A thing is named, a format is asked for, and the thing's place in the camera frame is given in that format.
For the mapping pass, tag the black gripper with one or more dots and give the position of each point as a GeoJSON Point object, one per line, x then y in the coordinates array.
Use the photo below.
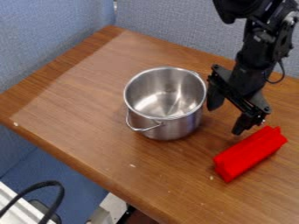
{"type": "Point", "coordinates": [239, 85]}

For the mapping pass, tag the metal pot with handle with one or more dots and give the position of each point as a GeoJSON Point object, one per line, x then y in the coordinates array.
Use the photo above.
{"type": "Point", "coordinates": [165, 98]}

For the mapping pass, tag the red block object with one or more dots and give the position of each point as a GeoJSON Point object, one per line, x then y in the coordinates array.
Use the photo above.
{"type": "Point", "coordinates": [247, 153]}

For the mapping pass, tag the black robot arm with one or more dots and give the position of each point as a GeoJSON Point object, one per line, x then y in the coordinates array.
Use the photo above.
{"type": "Point", "coordinates": [267, 43]}

